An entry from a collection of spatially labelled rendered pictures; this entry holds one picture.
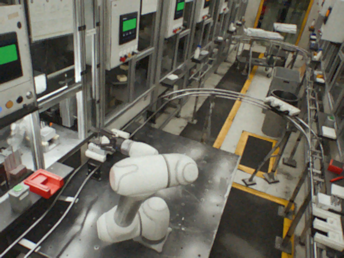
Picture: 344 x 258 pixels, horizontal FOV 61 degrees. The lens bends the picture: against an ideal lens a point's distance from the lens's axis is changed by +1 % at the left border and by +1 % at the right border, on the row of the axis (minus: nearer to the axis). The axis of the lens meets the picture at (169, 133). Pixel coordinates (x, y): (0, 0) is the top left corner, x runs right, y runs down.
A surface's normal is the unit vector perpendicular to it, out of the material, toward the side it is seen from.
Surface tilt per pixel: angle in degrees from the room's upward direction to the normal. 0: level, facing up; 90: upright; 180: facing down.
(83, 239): 0
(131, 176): 47
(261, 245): 0
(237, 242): 0
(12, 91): 90
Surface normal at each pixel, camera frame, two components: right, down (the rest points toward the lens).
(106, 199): 0.13, -0.84
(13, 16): 0.93, 0.29
